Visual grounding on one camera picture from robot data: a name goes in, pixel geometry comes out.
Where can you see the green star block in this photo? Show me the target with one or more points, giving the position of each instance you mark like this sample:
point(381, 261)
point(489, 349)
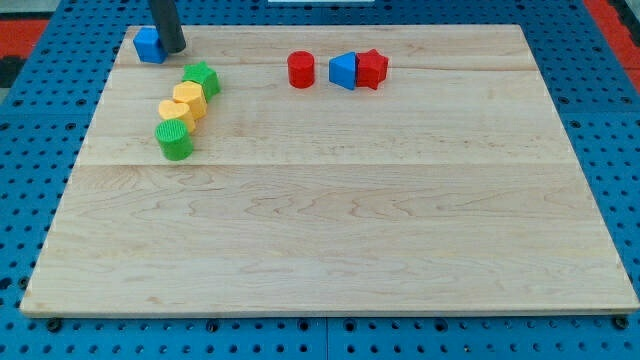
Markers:
point(203, 75)

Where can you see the red cylinder block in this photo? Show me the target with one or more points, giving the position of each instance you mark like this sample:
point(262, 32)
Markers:
point(301, 69)

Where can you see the light wooden board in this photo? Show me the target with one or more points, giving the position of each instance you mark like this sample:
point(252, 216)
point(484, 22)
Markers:
point(451, 190)

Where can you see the blue triangle block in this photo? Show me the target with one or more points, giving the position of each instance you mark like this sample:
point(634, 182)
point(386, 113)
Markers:
point(342, 70)

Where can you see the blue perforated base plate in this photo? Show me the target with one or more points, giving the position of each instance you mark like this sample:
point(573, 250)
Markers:
point(49, 108)

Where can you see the blue cube block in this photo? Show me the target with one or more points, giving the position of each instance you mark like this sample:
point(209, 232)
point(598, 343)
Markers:
point(149, 47)

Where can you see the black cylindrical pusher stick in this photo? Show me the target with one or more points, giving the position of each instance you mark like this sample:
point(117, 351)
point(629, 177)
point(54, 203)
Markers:
point(168, 25)

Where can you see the yellow heart block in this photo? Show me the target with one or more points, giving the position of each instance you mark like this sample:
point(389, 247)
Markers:
point(168, 110)

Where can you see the green cylinder block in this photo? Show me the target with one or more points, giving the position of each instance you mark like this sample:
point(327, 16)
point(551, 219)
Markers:
point(174, 139)

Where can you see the red star block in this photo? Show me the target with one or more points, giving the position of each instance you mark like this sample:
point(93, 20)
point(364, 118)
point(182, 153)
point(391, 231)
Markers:
point(371, 69)

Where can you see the yellow hexagon block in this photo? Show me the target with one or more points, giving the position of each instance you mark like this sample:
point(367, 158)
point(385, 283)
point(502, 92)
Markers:
point(192, 94)

